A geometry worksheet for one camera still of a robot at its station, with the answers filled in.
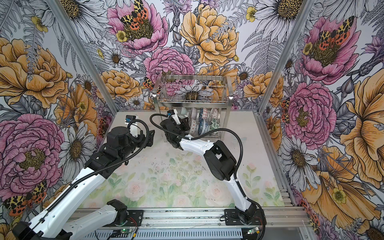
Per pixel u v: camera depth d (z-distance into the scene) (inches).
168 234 43.9
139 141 23.0
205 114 41.3
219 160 21.8
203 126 38.0
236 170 21.9
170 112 32.0
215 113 41.3
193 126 38.1
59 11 28.5
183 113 41.9
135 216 28.9
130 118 23.8
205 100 47.0
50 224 15.1
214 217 30.0
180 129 32.1
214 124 38.1
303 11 28.7
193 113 41.4
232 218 29.3
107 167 19.0
